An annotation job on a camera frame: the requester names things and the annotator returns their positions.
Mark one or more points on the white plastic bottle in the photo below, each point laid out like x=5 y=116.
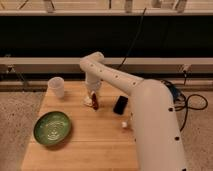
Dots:
x=125 y=125

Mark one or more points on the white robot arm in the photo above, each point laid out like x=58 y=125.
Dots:
x=156 y=130

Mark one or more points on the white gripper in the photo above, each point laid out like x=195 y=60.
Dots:
x=93 y=86

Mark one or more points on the white sponge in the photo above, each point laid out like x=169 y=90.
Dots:
x=87 y=101

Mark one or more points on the white plastic cup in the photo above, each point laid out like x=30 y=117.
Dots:
x=56 y=85

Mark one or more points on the black rectangular block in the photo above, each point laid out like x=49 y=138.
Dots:
x=120 y=105

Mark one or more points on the green bowl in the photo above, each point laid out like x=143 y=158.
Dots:
x=52 y=128

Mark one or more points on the wooden table board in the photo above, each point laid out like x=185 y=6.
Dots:
x=98 y=142

